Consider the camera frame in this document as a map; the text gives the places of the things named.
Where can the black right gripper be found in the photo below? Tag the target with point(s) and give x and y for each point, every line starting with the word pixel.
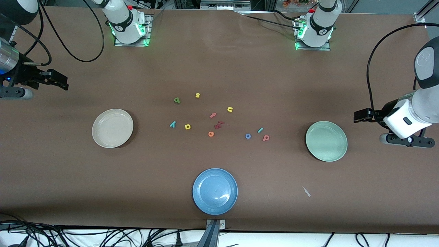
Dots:
pixel 26 74

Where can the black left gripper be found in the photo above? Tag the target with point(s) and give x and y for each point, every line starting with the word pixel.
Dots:
pixel 379 113

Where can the pink foam letter p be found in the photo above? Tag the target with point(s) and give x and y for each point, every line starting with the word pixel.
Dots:
pixel 266 137

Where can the teal foam letter y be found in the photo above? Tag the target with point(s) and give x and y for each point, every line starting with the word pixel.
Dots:
pixel 172 124

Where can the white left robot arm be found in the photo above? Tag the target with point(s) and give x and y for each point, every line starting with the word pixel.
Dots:
pixel 427 103

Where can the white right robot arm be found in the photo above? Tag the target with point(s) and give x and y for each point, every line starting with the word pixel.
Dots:
pixel 125 25

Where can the pale green plate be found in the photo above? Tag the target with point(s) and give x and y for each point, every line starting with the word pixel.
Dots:
pixel 326 141

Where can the beige brown plate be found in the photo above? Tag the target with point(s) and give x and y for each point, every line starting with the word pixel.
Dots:
pixel 112 128

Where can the white paper scrap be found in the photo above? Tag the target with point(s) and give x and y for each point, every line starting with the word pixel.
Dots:
pixel 306 191

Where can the brown table cover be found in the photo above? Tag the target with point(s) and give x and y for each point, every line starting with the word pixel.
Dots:
pixel 240 68

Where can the orange decorative flowers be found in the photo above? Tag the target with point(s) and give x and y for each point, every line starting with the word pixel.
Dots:
pixel 295 2

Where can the blue plate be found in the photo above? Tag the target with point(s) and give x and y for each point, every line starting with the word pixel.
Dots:
pixel 215 191

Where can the grey equipment box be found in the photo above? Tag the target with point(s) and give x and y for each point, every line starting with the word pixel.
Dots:
pixel 224 5

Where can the black power plug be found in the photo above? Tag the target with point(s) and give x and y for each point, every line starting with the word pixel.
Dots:
pixel 178 239

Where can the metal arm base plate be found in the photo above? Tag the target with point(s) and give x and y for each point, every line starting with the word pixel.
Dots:
pixel 313 48
pixel 132 44

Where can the aluminium frame profile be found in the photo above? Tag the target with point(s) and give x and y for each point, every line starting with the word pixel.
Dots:
pixel 420 15

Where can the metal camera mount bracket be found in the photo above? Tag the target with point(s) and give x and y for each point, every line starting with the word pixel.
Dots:
pixel 213 236

